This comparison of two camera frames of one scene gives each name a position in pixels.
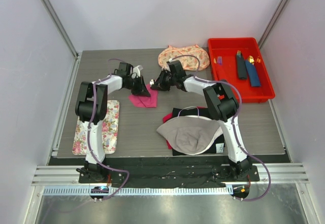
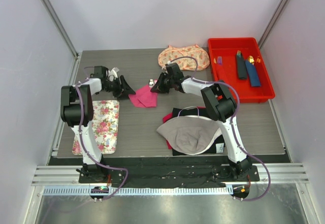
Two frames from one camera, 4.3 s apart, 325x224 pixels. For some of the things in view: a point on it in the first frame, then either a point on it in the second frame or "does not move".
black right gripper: x=159 y=84 does not move
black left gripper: x=141 y=90 → x=127 y=90
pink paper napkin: x=151 y=101 does not move
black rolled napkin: x=241 y=67 does not move
